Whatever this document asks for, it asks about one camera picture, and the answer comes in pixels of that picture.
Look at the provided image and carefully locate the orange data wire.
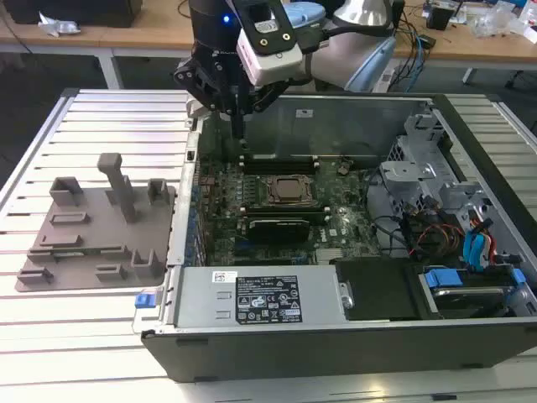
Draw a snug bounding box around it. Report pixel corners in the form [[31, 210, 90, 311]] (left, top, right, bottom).
[[469, 216, 499, 268]]

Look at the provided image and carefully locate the grey power supply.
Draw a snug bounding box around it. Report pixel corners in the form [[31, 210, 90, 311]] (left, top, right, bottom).
[[174, 266, 350, 329]]

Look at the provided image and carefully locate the white plastic bracket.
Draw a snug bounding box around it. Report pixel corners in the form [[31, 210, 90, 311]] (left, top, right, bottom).
[[185, 94, 211, 119]]

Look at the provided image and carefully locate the black camera cable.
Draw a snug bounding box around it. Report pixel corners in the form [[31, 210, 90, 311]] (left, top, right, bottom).
[[300, 0, 406, 55]]

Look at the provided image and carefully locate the multicoloured power wire bundle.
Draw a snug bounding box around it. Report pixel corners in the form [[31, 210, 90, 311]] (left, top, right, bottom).
[[413, 222, 467, 258]]

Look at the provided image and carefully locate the CPU socket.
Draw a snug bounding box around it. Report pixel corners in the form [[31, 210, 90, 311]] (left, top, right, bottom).
[[262, 172, 318, 207]]

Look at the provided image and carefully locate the silver drive cage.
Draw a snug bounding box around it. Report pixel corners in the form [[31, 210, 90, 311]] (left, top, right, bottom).
[[367, 113, 494, 262]]

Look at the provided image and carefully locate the green motherboard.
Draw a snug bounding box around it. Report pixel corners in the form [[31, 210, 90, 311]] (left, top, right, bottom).
[[190, 161, 383, 268]]

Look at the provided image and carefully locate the black box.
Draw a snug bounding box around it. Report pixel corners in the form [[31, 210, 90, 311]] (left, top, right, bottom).
[[8, 0, 144, 29]]

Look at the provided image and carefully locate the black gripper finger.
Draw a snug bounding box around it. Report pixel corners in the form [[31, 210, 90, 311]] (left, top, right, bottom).
[[173, 58, 240, 140], [237, 79, 291, 142]]

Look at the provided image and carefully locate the wooden desk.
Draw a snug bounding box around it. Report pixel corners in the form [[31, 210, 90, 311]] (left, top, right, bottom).
[[394, 16, 537, 86], [0, 0, 198, 90]]

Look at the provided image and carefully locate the black RAM slot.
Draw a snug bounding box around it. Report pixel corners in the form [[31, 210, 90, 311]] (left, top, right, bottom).
[[239, 169, 321, 176], [239, 154, 321, 161], [239, 159, 321, 166], [239, 164, 321, 171]]

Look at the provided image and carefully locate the metal socket cover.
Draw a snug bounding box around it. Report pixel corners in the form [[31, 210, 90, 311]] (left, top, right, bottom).
[[264, 175, 315, 206]]

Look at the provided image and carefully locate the silver chipset heatsink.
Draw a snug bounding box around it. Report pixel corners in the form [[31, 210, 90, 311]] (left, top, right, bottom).
[[315, 247, 344, 264]]

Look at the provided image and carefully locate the hard disk in blue carrier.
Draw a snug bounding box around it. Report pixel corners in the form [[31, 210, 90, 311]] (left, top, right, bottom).
[[421, 267, 528, 321]]

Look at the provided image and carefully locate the blue data wire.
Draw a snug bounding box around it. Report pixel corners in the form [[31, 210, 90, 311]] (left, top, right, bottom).
[[463, 228, 493, 275]]

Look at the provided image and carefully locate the black plastic shroud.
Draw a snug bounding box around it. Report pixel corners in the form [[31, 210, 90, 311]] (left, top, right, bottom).
[[333, 259, 440, 322]]

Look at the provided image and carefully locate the brown parts rack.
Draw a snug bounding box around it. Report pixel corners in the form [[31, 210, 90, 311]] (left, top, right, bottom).
[[14, 151, 178, 294]]

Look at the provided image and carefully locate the silver CPU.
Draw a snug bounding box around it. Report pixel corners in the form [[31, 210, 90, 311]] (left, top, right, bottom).
[[275, 178, 306, 199]]

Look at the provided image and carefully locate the black open PC case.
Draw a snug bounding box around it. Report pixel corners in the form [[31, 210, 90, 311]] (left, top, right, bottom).
[[133, 92, 537, 383]]

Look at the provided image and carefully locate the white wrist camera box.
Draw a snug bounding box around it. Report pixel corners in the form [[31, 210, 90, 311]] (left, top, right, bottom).
[[235, 0, 305, 87]]

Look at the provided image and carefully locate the black graphics card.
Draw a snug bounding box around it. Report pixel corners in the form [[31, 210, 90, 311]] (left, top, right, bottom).
[[246, 217, 312, 245]]

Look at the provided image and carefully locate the blue cable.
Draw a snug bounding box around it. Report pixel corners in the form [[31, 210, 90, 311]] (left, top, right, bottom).
[[412, 24, 425, 92]]

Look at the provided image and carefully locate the crumpled white plastic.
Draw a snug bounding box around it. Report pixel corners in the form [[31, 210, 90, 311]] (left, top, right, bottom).
[[37, 11, 81, 35]]

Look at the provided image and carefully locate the black cup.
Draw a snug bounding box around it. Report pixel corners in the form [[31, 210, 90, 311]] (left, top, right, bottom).
[[426, 3, 456, 31]]

